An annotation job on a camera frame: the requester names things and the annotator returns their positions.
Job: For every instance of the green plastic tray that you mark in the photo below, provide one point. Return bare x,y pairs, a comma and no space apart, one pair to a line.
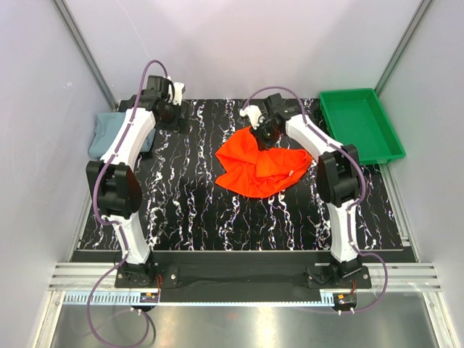
357,117

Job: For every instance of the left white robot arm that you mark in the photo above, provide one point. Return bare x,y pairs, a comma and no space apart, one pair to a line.
116,193

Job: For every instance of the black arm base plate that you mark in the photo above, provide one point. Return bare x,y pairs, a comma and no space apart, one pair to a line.
223,293

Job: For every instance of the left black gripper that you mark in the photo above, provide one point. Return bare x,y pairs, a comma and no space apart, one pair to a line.
175,125

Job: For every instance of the black marbled table mat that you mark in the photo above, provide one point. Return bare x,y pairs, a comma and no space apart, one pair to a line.
184,209

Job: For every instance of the left orange connector block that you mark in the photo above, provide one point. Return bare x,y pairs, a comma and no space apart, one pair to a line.
149,297

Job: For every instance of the orange t shirt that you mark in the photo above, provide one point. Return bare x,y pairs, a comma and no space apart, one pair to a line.
259,174

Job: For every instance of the orange connector block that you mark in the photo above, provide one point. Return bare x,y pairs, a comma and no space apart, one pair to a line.
149,297
346,300

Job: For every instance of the right orange connector block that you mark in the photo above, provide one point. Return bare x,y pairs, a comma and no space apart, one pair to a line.
346,300

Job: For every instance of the folded grey-blue t shirt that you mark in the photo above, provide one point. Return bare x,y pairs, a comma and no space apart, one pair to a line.
103,134

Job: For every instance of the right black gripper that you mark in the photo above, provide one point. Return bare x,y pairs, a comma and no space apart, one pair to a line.
263,145

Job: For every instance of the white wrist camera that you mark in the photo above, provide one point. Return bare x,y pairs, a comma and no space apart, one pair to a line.
255,116
175,92

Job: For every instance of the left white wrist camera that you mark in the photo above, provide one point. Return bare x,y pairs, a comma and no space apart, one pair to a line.
175,92

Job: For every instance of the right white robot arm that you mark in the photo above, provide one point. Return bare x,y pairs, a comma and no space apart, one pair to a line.
339,179

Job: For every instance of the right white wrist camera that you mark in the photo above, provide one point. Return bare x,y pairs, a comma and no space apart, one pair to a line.
255,116

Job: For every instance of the white slotted cable duct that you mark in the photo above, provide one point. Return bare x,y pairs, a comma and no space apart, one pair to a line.
105,298

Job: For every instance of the aluminium frame rail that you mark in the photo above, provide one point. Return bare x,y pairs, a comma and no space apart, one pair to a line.
401,276

